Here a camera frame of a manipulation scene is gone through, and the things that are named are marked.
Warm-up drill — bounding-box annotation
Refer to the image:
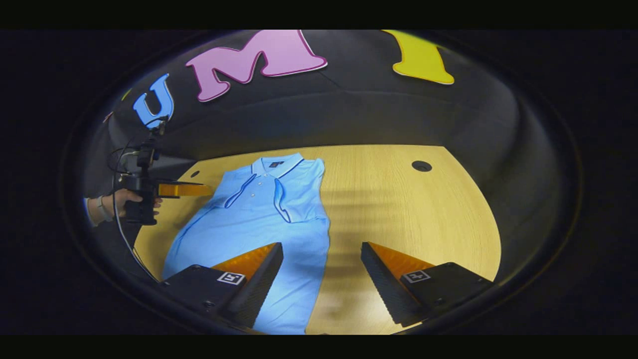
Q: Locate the black backdrop cloth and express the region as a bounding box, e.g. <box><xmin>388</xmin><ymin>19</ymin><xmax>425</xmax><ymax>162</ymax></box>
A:
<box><xmin>82</xmin><ymin>30</ymin><xmax>564</xmax><ymax>282</ymax></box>

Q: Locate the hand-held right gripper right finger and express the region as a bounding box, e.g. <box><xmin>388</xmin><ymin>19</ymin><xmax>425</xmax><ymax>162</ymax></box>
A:
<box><xmin>361</xmin><ymin>242</ymin><xmax>494</xmax><ymax>328</ymax></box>

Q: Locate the light blue T-shirt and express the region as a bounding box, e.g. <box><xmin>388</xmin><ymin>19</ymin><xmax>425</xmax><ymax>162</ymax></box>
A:
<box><xmin>162</xmin><ymin>152</ymin><xmax>331</xmax><ymax>336</ymax></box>

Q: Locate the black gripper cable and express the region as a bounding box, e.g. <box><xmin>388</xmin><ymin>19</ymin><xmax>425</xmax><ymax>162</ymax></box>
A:
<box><xmin>107</xmin><ymin>146</ymin><xmax>161</xmax><ymax>283</ymax></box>

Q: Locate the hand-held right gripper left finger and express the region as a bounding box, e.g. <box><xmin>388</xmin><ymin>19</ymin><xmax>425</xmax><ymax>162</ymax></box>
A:
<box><xmin>159</xmin><ymin>242</ymin><xmax>284</xmax><ymax>330</ymax></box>

